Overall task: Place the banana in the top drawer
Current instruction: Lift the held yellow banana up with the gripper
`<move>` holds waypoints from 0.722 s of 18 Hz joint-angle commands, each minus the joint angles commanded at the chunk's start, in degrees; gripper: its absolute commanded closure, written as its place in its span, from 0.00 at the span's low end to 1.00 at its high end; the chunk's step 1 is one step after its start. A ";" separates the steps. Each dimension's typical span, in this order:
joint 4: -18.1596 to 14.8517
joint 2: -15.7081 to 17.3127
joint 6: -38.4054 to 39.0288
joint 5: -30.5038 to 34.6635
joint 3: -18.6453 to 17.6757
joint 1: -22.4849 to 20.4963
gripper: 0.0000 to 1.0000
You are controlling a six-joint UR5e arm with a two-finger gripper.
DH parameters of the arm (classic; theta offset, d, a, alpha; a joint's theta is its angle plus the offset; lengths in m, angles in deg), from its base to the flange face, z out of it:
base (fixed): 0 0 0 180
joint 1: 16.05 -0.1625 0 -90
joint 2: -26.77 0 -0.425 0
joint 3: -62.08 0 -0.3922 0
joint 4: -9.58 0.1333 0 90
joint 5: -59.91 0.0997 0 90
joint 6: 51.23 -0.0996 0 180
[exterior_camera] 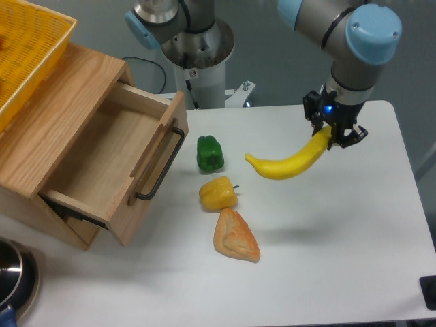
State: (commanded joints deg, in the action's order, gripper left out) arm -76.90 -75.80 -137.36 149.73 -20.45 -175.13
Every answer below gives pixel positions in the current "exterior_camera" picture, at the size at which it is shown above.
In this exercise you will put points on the yellow banana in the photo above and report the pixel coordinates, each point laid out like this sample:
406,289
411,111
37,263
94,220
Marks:
297,163

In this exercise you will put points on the black metal drawer handle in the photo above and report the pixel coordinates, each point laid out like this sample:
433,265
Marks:
157,167

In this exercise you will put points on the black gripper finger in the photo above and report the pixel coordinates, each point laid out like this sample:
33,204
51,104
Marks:
338,137
317,122

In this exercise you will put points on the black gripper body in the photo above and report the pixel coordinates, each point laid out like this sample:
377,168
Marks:
334,110

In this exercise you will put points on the triangular bread pastry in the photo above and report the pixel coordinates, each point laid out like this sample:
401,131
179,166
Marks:
233,237

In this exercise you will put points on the green bell pepper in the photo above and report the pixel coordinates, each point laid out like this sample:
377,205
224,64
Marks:
209,154

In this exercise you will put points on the wooden drawer cabinet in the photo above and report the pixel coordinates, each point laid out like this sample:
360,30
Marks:
43,131

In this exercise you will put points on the open wooden top drawer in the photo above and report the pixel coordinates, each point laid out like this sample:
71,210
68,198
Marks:
91,186

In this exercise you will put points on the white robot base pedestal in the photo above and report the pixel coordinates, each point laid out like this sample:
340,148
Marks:
199,64

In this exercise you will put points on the white metal table bracket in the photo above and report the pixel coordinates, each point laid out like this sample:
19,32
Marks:
239,98

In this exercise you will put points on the yellow plastic mesh basket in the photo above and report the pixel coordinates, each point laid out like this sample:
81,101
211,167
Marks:
33,39

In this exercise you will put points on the yellow bell pepper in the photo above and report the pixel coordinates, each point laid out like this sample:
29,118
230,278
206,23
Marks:
218,194

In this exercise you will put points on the blue object bottom left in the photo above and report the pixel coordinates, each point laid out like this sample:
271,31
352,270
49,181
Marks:
8,317

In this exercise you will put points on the metal pot with lid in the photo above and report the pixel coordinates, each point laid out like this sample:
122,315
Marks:
20,277

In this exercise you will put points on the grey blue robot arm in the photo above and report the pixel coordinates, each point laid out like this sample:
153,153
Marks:
361,37

